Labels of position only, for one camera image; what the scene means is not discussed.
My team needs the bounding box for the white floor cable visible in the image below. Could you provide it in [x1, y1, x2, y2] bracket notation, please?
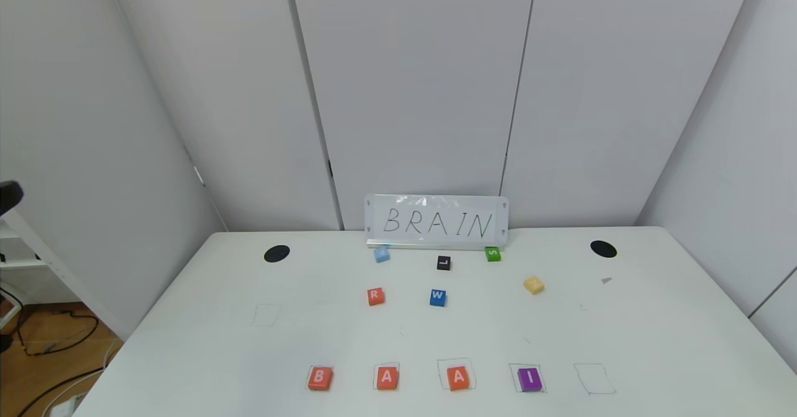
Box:
[17, 341, 120, 417]

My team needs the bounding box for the white board reading BRAIN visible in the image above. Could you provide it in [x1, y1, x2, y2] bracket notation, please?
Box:
[364, 195, 509, 250]

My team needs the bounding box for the black floor cable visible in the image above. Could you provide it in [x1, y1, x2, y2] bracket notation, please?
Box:
[0, 280, 100, 357]

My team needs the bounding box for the white power strip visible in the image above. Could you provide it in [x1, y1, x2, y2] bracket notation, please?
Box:
[50, 392, 88, 417]

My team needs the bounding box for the white metal shelf rack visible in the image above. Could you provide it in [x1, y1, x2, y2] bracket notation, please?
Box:
[0, 208, 128, 338]

